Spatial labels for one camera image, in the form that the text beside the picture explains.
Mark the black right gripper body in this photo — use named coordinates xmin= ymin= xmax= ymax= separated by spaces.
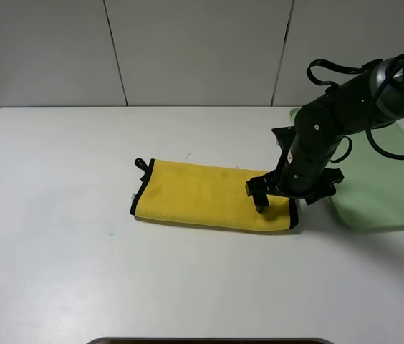
xmin=272 ymin=126 xmax=344 ymax=205

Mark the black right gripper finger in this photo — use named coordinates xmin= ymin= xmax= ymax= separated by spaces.
xmin=246 ymin=172 xmax=277 ymax=196
xmin=254 ymin=193 xmax=269 ymax=212

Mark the yellow microfiber towel black trim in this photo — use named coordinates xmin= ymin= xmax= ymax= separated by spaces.
xmin=130 ymin=158 xmax=299 ymax=233

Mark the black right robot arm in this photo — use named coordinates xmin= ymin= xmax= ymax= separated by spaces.
xmin=246 ymin=53 xmax=404 ymax=213

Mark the light green plastic tray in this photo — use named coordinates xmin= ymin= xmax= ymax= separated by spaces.
xmin=287 ymin=107 xmax=404 ymax=232

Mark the black right camera cable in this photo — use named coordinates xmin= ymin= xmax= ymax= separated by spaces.
xmin=365 ymin=46 xmax=404 ymax=161

